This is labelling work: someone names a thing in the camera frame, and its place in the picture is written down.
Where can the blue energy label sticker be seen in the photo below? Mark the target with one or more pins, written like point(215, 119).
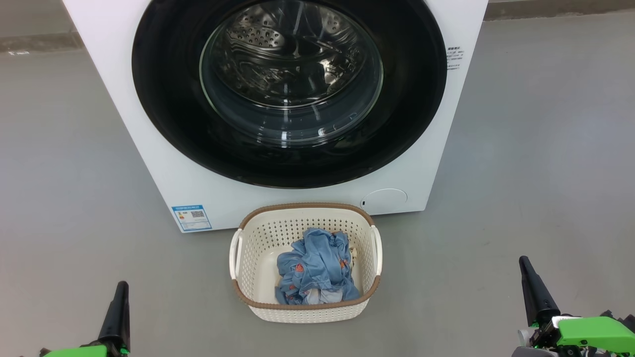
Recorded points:
point(191, 218)

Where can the cream garment with blue parts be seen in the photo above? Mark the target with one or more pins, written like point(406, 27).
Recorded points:
point(353, 253)

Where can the stainless steel washing machine drum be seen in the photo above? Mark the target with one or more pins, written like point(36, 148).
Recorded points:
point(258, 39)

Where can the black round washer door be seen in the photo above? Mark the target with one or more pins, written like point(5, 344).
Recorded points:
point(163, 99)

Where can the white front-load washing machine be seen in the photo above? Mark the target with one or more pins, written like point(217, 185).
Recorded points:
point(149, 163)

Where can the left green gripper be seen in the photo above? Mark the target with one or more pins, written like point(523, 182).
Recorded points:
point(84, 352)

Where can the cream perforated laundry basket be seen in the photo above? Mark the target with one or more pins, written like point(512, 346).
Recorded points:
point(258, 297)

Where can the right green gripper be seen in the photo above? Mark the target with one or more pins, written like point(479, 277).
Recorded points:
point(590, 332)

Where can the printed warning text label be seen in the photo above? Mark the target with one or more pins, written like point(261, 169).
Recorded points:
point(455, 57)

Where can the blue printed garment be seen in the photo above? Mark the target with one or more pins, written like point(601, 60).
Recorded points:
point(317, 263)

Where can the round filter cover panel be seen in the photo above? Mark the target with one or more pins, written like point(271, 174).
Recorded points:
point(384, 201)

